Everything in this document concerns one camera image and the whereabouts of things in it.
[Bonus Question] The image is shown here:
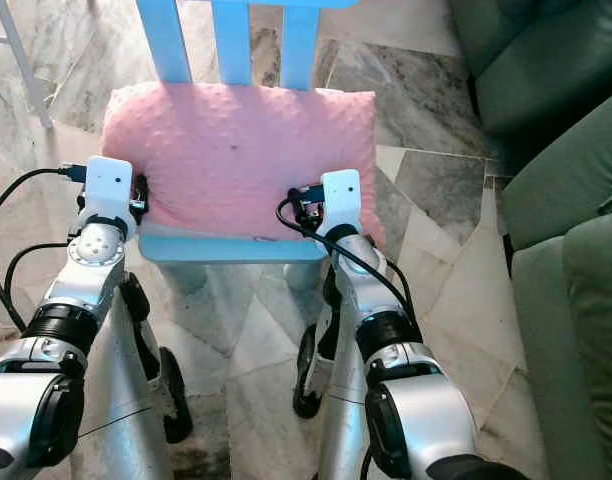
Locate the pink dimpled pillow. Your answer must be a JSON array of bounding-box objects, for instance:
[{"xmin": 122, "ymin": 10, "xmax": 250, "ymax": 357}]
[{"xmin": 101, "ymin": 82, "xmax": 387, "ymax": 247}]

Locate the dark green sofa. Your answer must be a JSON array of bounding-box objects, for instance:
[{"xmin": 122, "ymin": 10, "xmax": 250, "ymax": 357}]
[{"xmin": 446, "ymin": 0, "xmax": 612, "ymax": 480}]

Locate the light blue wooden chair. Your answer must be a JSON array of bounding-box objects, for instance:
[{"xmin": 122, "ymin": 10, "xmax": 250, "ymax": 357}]
[{"xmin": 134, "ymin": 0, "xmax": 363, "ymax": 266}]

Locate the silver right robot leg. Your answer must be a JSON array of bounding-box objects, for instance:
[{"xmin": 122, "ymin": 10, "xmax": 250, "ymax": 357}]
[{"xmin": 291, "ymin": 262, "xmax": 382, "ymax": 480}]

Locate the silver robot leg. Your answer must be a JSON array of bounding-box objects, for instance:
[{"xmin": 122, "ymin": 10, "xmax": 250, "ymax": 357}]
[
  {"xmin": 81, "ymin": 270, "xmax": 197, "ymax": 480},
  {"xmin": 291, "ymin": 262, "xmax": 382, "ymax": 480}
]

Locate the silver left robot leg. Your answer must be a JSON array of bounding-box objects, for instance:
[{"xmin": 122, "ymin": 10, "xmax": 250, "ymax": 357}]
[{"xmin": 81, "ymin": 270, "xmax": 197, "ymax": 480}]

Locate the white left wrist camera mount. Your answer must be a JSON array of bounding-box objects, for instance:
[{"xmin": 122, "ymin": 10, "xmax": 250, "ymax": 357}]
[{"xmin": 83, "ymin": 156, "xmax": 138, "ymax": 227}]

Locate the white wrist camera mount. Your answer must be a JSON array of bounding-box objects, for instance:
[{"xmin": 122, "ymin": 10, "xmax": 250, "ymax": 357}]
[
  {"xmin": 83, "ymin": 156, "xmax": 138, "ymax": 227},
  {"xmin": 320, "ymin": 169, "xmax": 364, "ymax": 237}
]

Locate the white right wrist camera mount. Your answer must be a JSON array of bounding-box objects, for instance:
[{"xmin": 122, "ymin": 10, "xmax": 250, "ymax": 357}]
[{"xmin": 320, "ymin": 169, "xmax": 364, "ymax": 237}]

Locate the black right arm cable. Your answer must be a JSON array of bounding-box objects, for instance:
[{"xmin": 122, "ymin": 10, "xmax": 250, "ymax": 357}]
[{"xmin": 276, "ymin": 186, "xmax": 419, "ymax": 326}]

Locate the short black left arm cable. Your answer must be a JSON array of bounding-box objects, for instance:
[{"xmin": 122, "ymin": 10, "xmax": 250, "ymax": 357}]
[{"xmin": 1, "ymin": 241, "xmax": 77, "ymax": 333}]

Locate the white metal frame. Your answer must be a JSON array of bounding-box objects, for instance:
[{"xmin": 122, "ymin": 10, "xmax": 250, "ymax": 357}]
[{"xmin": 0, "ymin": 0, "xmax": 53, "ymax": 131}]

